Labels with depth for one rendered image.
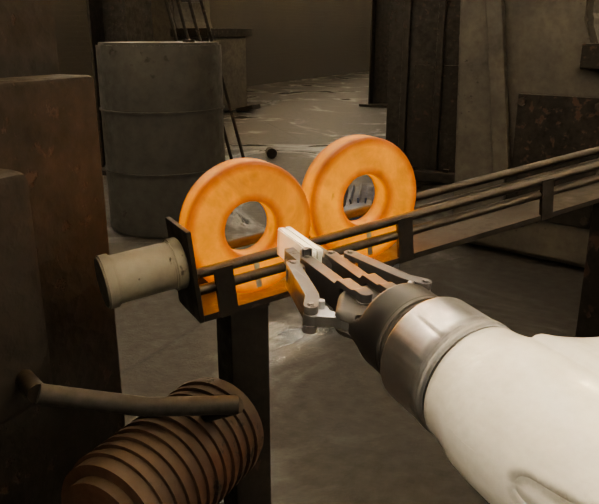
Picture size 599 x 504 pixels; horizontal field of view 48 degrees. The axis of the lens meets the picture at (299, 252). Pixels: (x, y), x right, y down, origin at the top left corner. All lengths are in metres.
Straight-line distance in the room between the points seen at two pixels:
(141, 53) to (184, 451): 2.54
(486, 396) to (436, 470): 1.19
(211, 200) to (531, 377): 0.44
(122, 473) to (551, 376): 0.42
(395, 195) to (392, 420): 0.97
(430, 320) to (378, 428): 1.26
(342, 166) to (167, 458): 0.38
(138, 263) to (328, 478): 0.92
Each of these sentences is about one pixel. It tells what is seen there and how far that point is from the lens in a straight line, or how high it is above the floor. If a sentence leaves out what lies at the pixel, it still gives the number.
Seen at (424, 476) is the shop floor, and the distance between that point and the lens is 1.59.
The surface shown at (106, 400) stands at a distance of 0.70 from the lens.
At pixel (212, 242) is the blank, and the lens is 0.77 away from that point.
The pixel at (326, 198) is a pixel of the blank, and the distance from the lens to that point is 0.82.
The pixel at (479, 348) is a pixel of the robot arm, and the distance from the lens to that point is 0.45.
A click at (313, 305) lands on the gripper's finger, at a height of 0.71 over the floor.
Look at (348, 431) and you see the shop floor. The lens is 1.71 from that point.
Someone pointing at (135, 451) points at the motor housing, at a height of 0.53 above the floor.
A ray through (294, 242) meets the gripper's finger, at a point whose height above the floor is 0.72.
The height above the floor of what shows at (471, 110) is 0.61.
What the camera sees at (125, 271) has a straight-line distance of 0.74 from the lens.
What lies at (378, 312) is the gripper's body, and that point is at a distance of 0.52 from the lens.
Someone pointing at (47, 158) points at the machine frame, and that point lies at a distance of 0.84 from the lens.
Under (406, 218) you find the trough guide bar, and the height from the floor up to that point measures 0.70.
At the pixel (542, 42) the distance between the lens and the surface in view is 2.90.
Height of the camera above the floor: 0.92
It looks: 18 degrees down
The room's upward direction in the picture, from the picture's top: straight up
